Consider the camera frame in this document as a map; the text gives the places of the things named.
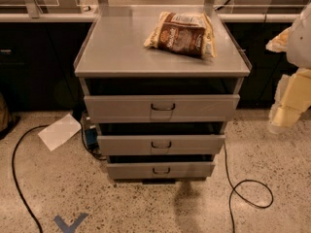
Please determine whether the grey bottom drawer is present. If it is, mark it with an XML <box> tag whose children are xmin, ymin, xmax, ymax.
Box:
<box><xmin>107</xmin><ymin>162</ymin><xmax>214</xmax><ymax>180</ymax></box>

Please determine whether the white paper sheet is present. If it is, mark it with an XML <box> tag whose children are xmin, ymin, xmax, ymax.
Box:
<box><xmin>38</xmin><ymin>114</ymin><xmax>81</xmax><ymax>151</ymax></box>

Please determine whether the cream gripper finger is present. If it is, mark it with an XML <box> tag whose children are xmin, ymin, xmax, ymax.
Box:
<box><xmin>267</xmin><ymin>105</ymin><xmax>301</xmax><ymax>134</ymax></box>
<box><xmin>265</xmin><ymin>28</ymin><xmax>290</xmax><ymax>52</ymax></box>

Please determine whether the brown and cream snack bag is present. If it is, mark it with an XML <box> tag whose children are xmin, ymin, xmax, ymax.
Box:
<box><xmin>144</xmin><ymin>12</ymin><xmax>216</xmax><ymax>58</ymax></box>

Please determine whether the grey metal drawer cabinet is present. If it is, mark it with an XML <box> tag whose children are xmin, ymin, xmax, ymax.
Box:
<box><xmin>75</xmin><ymin>5</ymin><xmax>250</xmax><ymax>165</ymax></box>

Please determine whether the blue tape floor marker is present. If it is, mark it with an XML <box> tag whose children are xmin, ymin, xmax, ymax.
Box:
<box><xmin>52</xmin><ymin>212</ymin><xmax>89</xmax><ymax>233</ymax></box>

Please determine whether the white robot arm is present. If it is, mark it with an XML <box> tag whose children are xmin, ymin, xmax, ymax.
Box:
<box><xmin>266</xmin><ymin>3</ymin><xmax>311</xmax><ymax>134</ymax></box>

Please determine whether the brown bag at left edge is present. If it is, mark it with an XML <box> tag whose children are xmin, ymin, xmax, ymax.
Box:
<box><xmin>0</xmin><ymin>93</ymin><xmax>13</xmax><ymax>137</ymax></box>

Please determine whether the blue power box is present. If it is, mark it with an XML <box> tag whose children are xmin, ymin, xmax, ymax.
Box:
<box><xmin>84</xmin><ymin>114</ymin><xmax>98</xmax><ymax>150</ymax></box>

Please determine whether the grey drawer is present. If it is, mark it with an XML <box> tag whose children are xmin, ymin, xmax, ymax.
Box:
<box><xmin>107</xmin><ymin>162</ymin><xmax>214</xmax><ymax>180</ymax></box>
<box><xmin>85</xmin><ymin>95</ymin><xmax>239</xmax><ymax>123</ymax></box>
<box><xmin>97</xmin><ymin>135</ymin><xmax>225</xmax><ymax>155</ymax></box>

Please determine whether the grey top drawer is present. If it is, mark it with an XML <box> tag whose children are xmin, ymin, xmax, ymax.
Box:
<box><xmin>85</xmin><ymin>95</ymin><xmax>239</xmax><ymax>123</ymax></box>

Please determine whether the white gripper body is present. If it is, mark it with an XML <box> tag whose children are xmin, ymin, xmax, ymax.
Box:
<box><xmin>275</xmin><ymin>68</ymin><xmax>311</xmax><ymax>112</ymax></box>

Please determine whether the black cable on left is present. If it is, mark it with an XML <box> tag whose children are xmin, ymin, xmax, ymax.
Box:
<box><xmin>11</xmin><ymin>124</ymin><xmax>50</xmax><ymax>233</ymax></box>

